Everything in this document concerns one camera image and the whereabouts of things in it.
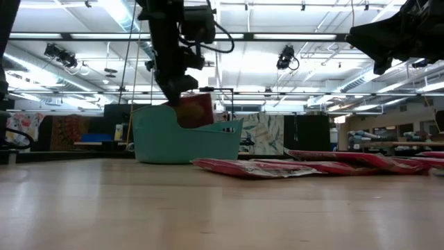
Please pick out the wooden background table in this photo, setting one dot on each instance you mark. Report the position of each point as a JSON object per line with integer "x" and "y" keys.
{"x": 399, "y": 143}

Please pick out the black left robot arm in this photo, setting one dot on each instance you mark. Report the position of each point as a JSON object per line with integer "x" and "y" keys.
{"x": 163, "y": 14}

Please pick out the black overhead frame beam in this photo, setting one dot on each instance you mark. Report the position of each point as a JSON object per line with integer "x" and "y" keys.
{"x": 246, "y": 36}

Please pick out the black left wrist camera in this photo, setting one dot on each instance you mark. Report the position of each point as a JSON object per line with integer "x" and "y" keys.
{"x": 199, "y": 24}

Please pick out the black screen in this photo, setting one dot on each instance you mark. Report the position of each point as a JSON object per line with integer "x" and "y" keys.
{"x": 118, "y": 114}

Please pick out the black aluminium table frame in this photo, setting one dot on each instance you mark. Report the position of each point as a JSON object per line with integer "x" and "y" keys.
{"x": 69, "y": 157}

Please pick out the black ceiling-mounted camera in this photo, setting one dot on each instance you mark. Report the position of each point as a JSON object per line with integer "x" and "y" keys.
{"x": 60, "y": 55}
{"x": 286, "y": 57}

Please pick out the blue box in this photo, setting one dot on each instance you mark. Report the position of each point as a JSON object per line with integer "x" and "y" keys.
{"x": 95, "y": 137}

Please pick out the teal plastic basket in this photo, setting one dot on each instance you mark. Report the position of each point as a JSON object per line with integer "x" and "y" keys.
{"x": 159, "y": 142}

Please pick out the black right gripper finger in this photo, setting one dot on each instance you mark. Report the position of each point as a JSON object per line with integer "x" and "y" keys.
{"x": 378, "y": 31}
{"x": 381, "y": 55}

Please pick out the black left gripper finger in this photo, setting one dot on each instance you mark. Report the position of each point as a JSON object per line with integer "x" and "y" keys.
{"x": 172, "y": 90}
{"x": 190, "y": 83}

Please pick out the dark red patterned tapestry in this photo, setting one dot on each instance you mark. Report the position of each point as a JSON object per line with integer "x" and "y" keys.
{"x": 69, "y": 132}

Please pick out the leaf-patterned panel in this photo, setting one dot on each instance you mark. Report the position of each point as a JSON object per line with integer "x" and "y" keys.
{"x": 265, "y": 133}

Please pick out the black cabinet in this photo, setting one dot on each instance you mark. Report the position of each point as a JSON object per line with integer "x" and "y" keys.
{"x": 307, "y": 132}

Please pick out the floral fabric panel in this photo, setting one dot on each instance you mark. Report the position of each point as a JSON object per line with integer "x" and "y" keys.
{"x": 24, "y": 126}

